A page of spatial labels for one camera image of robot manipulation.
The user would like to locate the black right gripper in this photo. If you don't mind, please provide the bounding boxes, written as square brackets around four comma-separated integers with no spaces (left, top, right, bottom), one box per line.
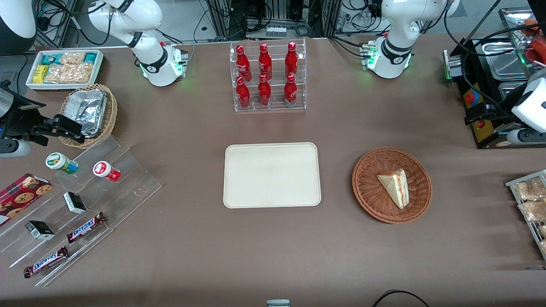
[0,83,84,146]

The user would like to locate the triangular sandwich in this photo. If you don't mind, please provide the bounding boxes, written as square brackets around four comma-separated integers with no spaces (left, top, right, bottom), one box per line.
[377,168,410,210]

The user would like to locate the small tan wicker basket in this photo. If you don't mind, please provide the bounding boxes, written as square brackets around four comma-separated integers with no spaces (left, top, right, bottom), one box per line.
[58,84,118,149]

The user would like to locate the beige rectangular tray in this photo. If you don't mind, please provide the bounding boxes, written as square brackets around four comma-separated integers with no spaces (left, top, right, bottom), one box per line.
[223,142,322,209]

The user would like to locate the brown round wicker basket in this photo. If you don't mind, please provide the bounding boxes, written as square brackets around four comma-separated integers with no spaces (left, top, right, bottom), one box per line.
[352,148,433,224]

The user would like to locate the tray of packaged snacks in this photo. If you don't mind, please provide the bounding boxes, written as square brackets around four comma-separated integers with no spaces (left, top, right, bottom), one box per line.
[505,170,546,261]

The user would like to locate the green lid snack cup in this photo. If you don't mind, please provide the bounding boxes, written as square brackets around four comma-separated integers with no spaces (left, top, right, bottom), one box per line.
[46,152,79,175]

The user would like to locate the silver foil pack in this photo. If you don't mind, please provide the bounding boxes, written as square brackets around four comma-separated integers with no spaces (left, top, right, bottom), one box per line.
[64,89,108,138]

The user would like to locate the large clear cracker bag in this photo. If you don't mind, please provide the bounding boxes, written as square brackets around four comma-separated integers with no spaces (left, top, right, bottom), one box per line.
[44,63,93,84]

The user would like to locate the red lid snack cup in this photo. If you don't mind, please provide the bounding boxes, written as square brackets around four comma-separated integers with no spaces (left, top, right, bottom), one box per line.
[93,161,122,182]

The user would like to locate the white plastic snack bin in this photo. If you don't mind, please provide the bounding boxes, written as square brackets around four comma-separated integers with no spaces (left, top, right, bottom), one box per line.
[26,49,105,91]

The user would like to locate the small clear cracker bag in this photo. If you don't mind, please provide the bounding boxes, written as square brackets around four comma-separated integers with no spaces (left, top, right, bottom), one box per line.
[60,52,87,66]

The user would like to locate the red cookie box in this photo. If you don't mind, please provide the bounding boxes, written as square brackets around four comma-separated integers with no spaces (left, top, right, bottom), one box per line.
[0,173,53,226]

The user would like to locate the small black box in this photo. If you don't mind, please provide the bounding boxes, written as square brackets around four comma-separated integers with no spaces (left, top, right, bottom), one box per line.
[63,191,87,214]
[25,220,55,240]

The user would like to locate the clear acrylic stepped display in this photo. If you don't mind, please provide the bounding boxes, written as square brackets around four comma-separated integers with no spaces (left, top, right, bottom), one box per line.
[0,136,163,287]

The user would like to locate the snickers chocolate bar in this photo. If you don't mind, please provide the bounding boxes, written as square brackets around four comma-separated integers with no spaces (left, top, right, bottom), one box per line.
[67,212,107,244]
[23,246,69,278]

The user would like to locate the red drink bottle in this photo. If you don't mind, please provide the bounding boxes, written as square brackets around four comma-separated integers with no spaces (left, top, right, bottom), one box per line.
[258,43,273,81]
[285,41,299,78]
[258,75,272,107]
[235,76,251,108]
[284,74,298,106]
[235,45,252,82]

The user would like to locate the clear acrylic bottle rack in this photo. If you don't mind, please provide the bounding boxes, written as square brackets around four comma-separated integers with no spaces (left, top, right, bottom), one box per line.
[229,38,307,113]

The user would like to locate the black food warmer machine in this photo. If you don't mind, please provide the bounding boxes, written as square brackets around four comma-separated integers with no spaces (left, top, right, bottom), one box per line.
[443,6,546,150]

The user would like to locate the steel warmer pan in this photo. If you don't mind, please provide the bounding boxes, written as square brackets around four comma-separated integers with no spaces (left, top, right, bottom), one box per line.
[498,81,534,108]
[481,41,531,81]

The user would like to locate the red sausage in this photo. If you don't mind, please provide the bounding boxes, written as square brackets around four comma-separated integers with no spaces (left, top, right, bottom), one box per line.
[526,36,546,65]

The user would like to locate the black floor cable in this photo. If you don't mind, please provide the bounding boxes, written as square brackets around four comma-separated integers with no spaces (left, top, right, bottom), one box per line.
[372,290,430,307]

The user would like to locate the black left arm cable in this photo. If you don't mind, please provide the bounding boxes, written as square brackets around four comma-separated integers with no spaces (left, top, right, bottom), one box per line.
[444,0,546,124]

